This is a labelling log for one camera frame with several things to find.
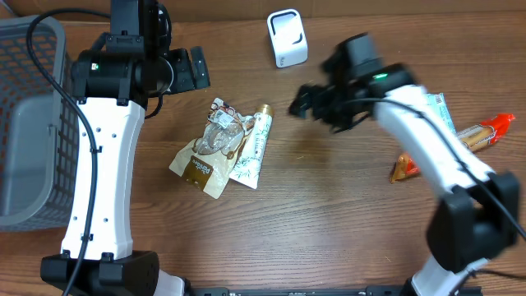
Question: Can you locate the white barcode scanner stand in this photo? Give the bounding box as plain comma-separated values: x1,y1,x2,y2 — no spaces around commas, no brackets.
266,8,308,68

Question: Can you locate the grey plastic mesh basket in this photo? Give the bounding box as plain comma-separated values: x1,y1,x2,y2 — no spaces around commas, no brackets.
1,16,79,232

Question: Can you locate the clear brown snack pouch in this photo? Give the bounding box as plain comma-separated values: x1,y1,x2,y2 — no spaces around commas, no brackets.
169,98,256,199

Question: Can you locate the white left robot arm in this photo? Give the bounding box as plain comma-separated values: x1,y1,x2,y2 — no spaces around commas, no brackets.
40,1,210,296

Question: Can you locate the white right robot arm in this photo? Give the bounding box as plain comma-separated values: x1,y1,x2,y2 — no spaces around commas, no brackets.
289,33,525,295

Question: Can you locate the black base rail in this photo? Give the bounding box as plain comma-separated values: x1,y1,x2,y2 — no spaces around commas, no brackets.
186,283,415,296

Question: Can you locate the white bamboo print tube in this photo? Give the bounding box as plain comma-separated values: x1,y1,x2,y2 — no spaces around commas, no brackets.
229,104,274,189

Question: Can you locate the orange gold pasta package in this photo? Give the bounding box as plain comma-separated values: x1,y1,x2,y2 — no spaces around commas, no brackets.
390,113,515,183

